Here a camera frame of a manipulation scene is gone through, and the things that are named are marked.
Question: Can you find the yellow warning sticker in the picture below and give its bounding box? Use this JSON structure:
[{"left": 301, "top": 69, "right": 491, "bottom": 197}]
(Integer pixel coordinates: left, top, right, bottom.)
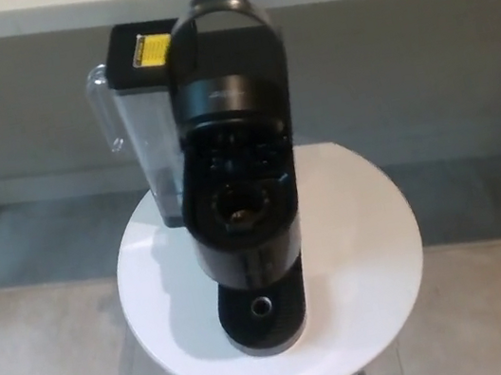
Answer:
[{"left": 126, "top": 28, "right": 176, "bottom": 71}]

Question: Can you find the round white side table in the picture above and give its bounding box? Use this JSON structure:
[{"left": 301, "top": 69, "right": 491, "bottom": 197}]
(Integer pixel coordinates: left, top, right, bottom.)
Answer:
[{"left": 99, "top": 126, "right": 447, "bottom": 375}]

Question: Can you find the clear water tank black lid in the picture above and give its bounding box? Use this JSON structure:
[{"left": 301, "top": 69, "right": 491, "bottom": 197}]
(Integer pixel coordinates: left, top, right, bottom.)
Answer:
[{"left": 74, "top": 14, "right": 206, "bottom": 240}]

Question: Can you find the black pod coffee machine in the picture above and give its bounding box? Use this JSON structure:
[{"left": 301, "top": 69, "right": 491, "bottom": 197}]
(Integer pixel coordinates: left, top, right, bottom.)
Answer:
[{"left": 146, "top": 0, "right": 338, "bottom": 366}]

